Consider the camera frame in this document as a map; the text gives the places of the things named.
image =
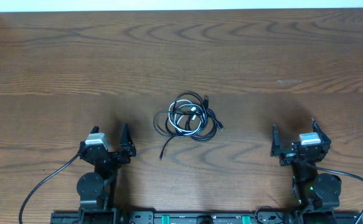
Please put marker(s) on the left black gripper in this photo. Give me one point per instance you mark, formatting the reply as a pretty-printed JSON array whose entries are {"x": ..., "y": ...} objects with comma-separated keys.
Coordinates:
[{"x": 113, "y": 155}]

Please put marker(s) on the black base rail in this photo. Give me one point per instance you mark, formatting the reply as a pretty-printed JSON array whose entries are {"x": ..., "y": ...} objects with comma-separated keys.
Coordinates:
[{"x": 148, "y": 217}]

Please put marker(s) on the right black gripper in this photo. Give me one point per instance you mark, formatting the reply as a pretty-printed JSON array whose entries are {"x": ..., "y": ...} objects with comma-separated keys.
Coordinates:
[{"x": 276, "y": 150}]

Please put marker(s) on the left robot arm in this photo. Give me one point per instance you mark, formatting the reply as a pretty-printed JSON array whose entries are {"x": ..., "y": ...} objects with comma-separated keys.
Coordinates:
[{"x": 96, "y": 189}]

